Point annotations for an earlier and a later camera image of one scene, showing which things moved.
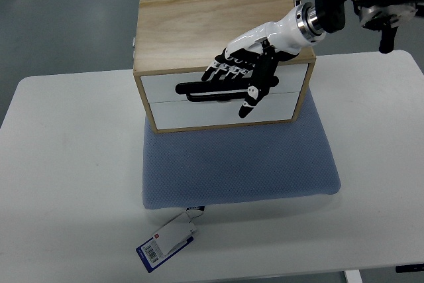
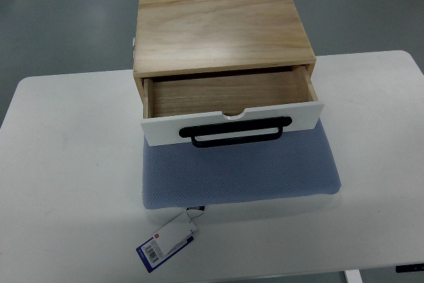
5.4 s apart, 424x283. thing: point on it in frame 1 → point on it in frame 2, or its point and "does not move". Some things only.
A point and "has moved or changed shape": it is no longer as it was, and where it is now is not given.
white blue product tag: [167, 242] does not move
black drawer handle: [224, 91] → [236, 127]
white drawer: [161, 88] has moved or changed shape
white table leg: [353, 276] does not move
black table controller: [409, 268] does not move
